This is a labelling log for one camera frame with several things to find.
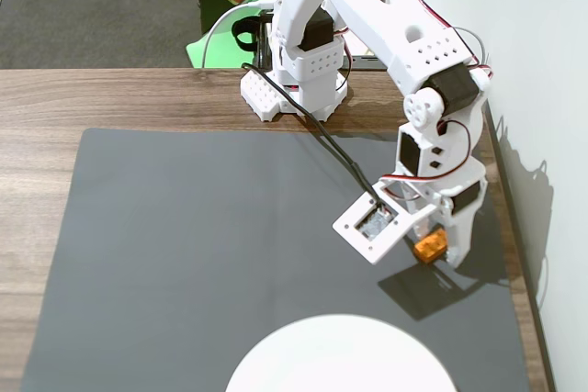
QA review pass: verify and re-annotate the white robot power cable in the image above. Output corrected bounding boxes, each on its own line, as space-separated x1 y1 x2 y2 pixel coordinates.
201 0 279 70

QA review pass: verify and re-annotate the white round plate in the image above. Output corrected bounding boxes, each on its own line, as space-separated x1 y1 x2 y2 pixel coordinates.
223 313 458 392

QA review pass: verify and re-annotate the orange lego block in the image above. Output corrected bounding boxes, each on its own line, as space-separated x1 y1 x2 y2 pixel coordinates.
413 228 449 267

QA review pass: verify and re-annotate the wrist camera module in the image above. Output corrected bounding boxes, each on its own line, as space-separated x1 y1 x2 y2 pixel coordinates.
356 207 397 241

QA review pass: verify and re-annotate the black table clamp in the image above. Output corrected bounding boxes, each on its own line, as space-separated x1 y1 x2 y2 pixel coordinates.
231 15 275 70

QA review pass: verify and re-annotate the light green plastic chair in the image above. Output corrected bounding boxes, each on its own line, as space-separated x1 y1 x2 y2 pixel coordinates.
186 0 293 70

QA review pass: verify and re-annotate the black camera cable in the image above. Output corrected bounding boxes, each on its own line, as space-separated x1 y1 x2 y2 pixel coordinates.
241 62 386 209

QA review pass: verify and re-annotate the grey table mat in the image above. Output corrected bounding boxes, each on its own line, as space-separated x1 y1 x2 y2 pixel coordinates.
17 128 532 392

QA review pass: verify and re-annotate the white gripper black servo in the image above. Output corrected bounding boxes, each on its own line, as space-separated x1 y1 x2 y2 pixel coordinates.
398 156 489 270

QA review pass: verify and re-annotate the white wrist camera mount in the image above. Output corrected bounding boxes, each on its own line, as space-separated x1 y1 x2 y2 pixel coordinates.
332 179 436 267

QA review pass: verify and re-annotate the black usb hub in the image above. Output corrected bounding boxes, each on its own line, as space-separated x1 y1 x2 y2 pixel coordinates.
351 55 383 73

